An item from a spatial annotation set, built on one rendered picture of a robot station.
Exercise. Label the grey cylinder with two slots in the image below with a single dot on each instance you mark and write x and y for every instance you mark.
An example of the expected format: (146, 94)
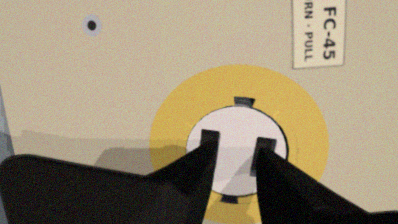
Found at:
(241, 130)

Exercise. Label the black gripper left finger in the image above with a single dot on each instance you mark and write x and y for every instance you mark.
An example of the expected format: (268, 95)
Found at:
(41, 190)

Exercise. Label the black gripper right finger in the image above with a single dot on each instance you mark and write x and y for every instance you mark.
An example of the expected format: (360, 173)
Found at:
(288, 195)

